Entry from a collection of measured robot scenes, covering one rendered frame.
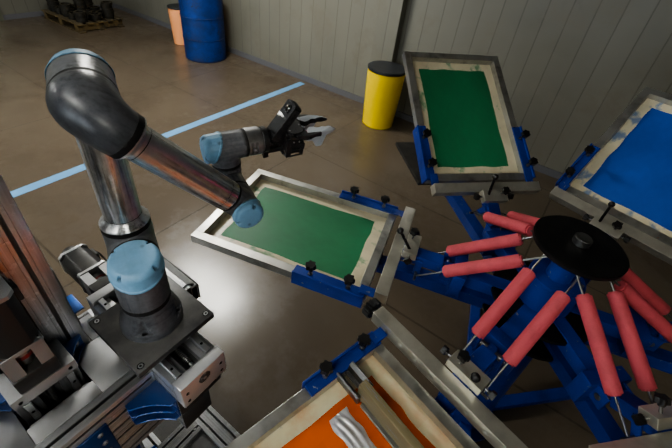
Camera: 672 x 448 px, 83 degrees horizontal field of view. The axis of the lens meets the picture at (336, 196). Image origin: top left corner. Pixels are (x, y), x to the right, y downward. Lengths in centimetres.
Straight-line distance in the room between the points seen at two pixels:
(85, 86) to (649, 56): 429
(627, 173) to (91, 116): 227
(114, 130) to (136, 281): 36
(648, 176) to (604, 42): 226
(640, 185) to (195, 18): 565
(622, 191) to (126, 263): 215
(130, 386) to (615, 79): 435
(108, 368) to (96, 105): 72
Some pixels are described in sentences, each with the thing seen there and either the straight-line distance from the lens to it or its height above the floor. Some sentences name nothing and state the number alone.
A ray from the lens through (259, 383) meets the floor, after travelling 243.
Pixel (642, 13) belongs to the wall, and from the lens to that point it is 444.
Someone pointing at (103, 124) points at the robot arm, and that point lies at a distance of 77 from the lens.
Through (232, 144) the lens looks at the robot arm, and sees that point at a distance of 99.
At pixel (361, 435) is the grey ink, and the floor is 96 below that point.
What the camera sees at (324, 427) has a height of 95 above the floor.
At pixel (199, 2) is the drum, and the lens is 633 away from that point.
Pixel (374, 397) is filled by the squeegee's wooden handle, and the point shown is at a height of 106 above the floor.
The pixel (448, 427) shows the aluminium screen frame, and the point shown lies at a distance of 136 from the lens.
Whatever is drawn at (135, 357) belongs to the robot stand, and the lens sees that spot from 112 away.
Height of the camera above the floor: 218
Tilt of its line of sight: 37 degrees down
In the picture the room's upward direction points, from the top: 7 degrees clockwise
